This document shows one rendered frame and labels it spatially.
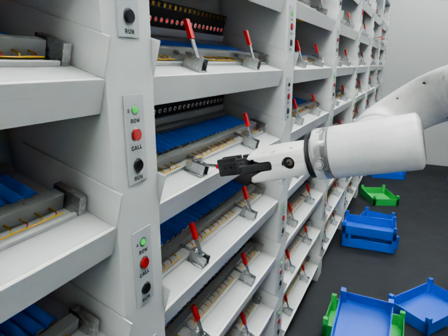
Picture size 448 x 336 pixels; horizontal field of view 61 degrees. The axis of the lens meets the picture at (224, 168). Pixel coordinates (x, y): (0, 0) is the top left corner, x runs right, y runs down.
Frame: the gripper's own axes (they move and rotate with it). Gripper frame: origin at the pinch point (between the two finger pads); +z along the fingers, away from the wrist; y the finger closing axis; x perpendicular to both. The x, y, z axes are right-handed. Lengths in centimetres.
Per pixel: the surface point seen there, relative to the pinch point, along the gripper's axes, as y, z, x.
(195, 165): -0.9, 7.1, 1.1
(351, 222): 180, 17, -80
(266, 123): 44.4, 8.9, 3.4
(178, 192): -9.9, 5.8, -1.6
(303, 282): 95, 26, -76
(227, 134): 21.8, 10.7, 4.0
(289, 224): 69, 17, -38
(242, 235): 17.3, 10.1, -20.6
